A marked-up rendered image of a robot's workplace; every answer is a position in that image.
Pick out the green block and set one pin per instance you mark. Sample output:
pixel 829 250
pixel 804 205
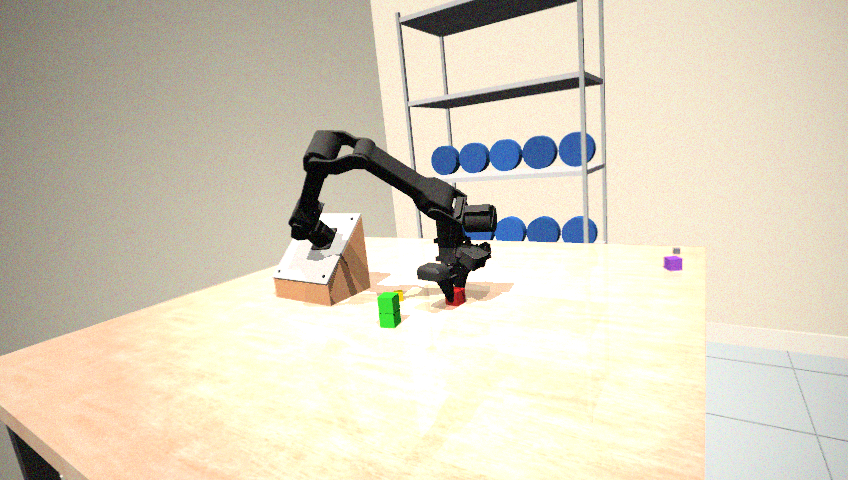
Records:
pixel 388 320
pixel 388 302

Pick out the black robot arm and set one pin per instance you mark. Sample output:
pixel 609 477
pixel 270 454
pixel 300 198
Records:
pixel 432 196

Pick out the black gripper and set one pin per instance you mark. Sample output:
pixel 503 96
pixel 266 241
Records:
pixel 445 275

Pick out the purple cube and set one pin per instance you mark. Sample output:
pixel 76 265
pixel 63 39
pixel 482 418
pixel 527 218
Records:
pixel 673 263

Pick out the red block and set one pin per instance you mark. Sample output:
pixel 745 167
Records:
pixel 459 297

